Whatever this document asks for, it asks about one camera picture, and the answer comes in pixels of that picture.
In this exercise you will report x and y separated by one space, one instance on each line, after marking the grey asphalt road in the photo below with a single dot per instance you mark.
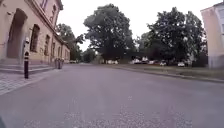
110 96

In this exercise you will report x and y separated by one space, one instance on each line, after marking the large dark green tree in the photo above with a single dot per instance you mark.
108 30

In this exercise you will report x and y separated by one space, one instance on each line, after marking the row of parked cars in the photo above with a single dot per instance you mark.
150 62

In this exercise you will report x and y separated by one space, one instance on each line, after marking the group of bins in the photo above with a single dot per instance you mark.
59 63

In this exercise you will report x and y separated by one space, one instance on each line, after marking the grey stone kerb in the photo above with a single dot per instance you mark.
166 74

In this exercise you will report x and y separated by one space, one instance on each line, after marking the grass verge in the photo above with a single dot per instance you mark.
180 71

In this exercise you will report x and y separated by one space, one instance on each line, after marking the black and white bollard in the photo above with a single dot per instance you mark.
26 65

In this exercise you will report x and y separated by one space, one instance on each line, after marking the stone steps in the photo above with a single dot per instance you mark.
20 67

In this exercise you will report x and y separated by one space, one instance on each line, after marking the beige stone building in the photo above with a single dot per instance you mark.
23 26

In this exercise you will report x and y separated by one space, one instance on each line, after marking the grey cobblestone pavement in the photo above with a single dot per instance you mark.
10 81

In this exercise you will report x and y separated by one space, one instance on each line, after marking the pale beige building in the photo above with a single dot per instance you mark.
215 36

